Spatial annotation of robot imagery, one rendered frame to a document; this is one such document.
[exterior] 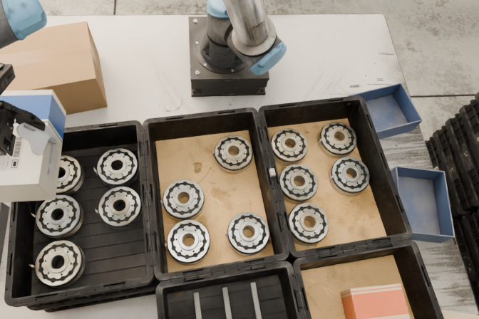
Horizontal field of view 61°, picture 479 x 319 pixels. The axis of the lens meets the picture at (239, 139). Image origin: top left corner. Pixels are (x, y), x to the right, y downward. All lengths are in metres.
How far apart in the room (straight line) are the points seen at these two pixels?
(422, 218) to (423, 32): 1.69
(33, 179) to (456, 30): 2.62
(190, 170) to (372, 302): 0.54
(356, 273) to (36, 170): 0.76
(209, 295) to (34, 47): 0.86
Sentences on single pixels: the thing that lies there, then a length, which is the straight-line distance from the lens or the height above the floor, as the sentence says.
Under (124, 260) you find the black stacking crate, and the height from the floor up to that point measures 0.83.
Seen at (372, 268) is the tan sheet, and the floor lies 0.83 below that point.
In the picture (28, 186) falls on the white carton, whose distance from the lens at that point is 0.82.
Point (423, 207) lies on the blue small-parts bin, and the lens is 1.35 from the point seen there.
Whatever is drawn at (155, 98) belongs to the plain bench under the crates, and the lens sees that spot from 1.36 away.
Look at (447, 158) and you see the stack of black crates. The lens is 2.01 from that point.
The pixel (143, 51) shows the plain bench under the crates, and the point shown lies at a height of 0.70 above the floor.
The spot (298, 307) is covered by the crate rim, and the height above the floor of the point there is 0.92.
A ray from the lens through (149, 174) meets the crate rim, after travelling 0.99.
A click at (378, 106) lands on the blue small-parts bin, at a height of 0.70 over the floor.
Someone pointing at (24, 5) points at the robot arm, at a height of 1.43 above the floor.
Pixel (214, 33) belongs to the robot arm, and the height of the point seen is 0.93.
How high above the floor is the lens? 1.84
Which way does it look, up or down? 63 degrees down
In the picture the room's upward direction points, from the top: 10 degrees clockwise
